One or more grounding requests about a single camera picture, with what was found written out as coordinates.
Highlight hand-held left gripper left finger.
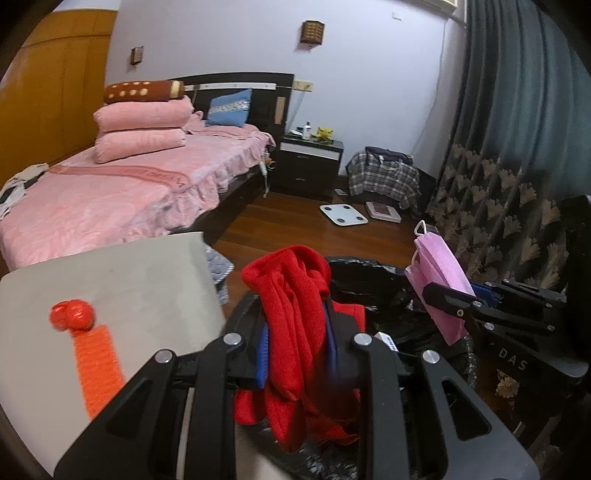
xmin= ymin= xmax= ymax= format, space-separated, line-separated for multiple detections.
xmin=53 ymin=323 xmax=273 ymax=480

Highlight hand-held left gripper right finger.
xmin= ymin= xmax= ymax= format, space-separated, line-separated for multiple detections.
xmin=321 ymin=300 xmax=541 ymax=480

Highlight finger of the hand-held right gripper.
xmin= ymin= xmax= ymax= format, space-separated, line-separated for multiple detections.
xmin=472 ymin=281 xmax=570 ymax=309
xmin=421 ymin=281 xmax=557 ymax=337

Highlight pink face mask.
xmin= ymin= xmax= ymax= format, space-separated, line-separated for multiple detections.
xmin=405 ymin=220 xmax=476 ymax=346

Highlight white cardboard box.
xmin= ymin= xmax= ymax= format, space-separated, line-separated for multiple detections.
xmin=374 ymin=331 xmax=400 ymax=354

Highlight black bag lined trash bin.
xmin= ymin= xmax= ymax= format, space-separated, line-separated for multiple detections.
xmin=222 ymin=256 xmax=478 ymax=480

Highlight orange mesh net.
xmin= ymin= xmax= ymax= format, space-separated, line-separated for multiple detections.
xmin=71 ymin=324 xmax=126 ymax=421

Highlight red fleece cloth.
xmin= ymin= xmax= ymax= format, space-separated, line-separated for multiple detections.
xmin=233 ymin=246 xmax=368 ymax=453

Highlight pink and white scale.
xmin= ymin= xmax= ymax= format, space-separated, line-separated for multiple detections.
xmin=365 ymin=200 xmax=402 ymax=223

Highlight white bathroom scale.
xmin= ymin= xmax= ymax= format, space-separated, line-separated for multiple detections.
xmin=320 ymin=202 xmax=369 ymax=227

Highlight plaid cloth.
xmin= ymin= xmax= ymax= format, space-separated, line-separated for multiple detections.
xmin=347 ymin=147 xmax=421 ymax=210

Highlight red crumpled wrapper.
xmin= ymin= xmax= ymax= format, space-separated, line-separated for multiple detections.
xmin=50 ymin=299 xmax=97 ymax=332

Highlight grey patterned curtain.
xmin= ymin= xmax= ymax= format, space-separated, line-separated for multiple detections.
xmin=425 ymin=0 xmax=591 ymax=296

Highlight dark nightstand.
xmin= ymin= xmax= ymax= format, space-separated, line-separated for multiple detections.
xmin=270 ymin=133 xmax=345 ymax=201

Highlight bed with pink bedspread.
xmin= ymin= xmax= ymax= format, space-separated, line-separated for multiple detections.
xmin=0 ymin=122 xmax=278 ymax=271

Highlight pink pillow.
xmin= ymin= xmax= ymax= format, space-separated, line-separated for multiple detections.
xmin=95 ymin=128 xmax=186 ymax=163

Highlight dark wooden headboard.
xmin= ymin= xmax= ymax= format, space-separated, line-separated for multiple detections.
xmin=173 ymin=72 xmax=295 ymax=139

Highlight black and white cloth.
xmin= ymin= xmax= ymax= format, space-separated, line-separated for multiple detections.
xmin=0 ymin=162 xmax=49 ymax=217

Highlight pink folded blankets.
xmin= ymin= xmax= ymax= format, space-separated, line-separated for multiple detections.
xmin=93 ymin=96 xmax=195 ymax=134

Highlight blue cushion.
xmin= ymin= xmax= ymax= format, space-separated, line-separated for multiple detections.
xmin=204 ymin=89 xmax=254 ymax=127

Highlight brown dotted bolster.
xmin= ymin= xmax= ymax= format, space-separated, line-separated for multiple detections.
xmin=104 ymin=79 xmax=185 ymax=104

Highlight wooden wardrobe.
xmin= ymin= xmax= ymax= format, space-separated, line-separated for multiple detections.
xmin=0 ymin=8 xmax=118 ymax=169

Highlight white hanging cable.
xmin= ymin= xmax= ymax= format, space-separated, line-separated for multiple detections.
xmin=259 ymin=148 xmax=275 ymax=199

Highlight large wall lamp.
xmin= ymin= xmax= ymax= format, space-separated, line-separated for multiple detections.
xmin=301 ymin=20 xmax=325 ymax=47

